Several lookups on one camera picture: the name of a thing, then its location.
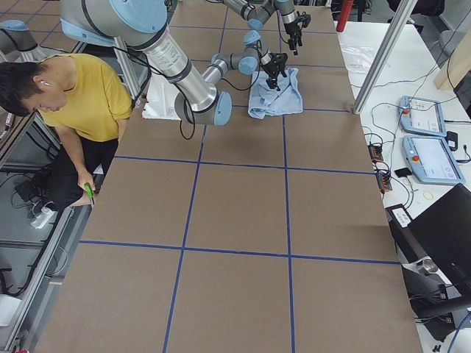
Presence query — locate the orange black usb hub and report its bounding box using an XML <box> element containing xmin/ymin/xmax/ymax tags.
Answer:
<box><xmin>375</xmin><ymin>169</ymin><xmax>392</xmax><ymax>193</ymax></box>
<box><xmin>368</xmin><ymin>143</ymin><xmax>384</xmax><ymax>163</ymax></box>

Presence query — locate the aluminium frame post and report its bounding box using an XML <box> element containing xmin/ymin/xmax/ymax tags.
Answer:
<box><xmin>353</xmin><ymin>0</ymin><xmax>417</xmax><ymax>115</ymax></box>

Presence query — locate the upper blue teach pendant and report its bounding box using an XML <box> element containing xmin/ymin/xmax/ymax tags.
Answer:
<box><xmin>398</xmin><ymin>96</ymin><xmax>447</xmax><ymax>138</ymax></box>

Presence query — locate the person in yellow shirt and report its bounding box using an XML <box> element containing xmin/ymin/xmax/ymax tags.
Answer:
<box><xmin>1</xmin><ymin>54</ymin><xmax>132</xmax><ymax>211</ymax></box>

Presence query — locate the white power strip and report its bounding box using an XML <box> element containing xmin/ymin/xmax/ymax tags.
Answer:
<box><xmin>30</xmin><ymin>206</ymin><xmax>54</xmax><ymax>229</ymax></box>

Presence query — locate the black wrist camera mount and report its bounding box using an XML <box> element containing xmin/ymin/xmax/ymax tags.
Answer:
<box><xmin>297</xmin><ymin>12</ymin><xmax>311</xmax><ymax>28</ymax></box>

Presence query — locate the black monitor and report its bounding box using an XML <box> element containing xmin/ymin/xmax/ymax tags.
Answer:
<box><xmin>386</xmin><ymin>182</ymin><xmax>471</xmax><ymax>343</ymax></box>

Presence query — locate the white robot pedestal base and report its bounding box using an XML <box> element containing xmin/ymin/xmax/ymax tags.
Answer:
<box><xmin>142</xmin><ymin>75</ymin><xmax>180</xmax><ymax>121</ymax></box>

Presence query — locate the lower orange black usb hub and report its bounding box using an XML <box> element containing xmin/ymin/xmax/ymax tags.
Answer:
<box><xmin>375</xmin><ymin>169</ymin><xmax>392</xmax><ymax>193</ymax></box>

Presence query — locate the clear plastic bag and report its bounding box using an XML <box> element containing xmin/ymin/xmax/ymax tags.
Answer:
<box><xmin>340</xmin><ymin>44</ymin><xmax>375</xmax><ymax>74</ymax></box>

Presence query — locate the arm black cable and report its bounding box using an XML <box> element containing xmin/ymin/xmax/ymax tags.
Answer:
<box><xmin>178</xmin><ymin>36</ymin><xmax>264</xmax><ymax>140</ymax></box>
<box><xmin>275</xmin><ymin>10</ymin><xmax>291</xmax><ymax>47</ymax></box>

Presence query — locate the green pink stick tool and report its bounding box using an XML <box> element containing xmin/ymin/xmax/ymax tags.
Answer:
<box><xmin>84</xmin><ymin>182</ymin><xmax>95</xmax><ymax>207</ymax></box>

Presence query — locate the red fire extinguisher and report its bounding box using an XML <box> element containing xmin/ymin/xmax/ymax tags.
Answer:
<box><xmin>336</xmin><ymin>0</ymin><xmax>354</xmax><ymax>32</ymax></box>

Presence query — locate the upper orange black usb hub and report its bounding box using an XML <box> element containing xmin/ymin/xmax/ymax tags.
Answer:
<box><xmin>368</xmin><ymin>143</ymin><xmax>384</xmax><ymax>163</ymax></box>

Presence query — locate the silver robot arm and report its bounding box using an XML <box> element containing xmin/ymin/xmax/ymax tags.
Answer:
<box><xmin>60</xmin><ymin>1</ymin><xmax>295</xmax><ymax>126</ymax></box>
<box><xmin>222</xmin><ymin>0</ymin><xmax>311</xmax><ymax>56</ymax></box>

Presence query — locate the light blue button-up shirt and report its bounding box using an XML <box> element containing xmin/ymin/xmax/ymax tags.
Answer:
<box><xmin>248</xmin><ymin>68</ymin><xmax>303</xmax><ymax>119</ymax></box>

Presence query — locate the blue teach pendant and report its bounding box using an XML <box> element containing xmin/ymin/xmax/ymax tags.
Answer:
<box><xmin>402</xmin><ymin>135</ymin><xmax>466</xmax><ymax>185</ymax></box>
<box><xmin>398</xmin><ymin>96</ymin><xmax>447</xmax><ymax>138</ymax></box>

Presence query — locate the lower blue teach pendant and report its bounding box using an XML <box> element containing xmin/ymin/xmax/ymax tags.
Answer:
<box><xmin>402</xmin><ymin>135</ymin><xmax>466</xmax><ymax>185</ymax></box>

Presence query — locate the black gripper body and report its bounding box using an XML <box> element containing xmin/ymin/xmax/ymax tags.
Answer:
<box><xmin>284</xmin><ymin>21</ymin><xmax>302</xmax><ymax>41</ymax></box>
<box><xmin>262</xmin><ymin>53</ymin><xmax>288</xmax><ymax>78</ymax></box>

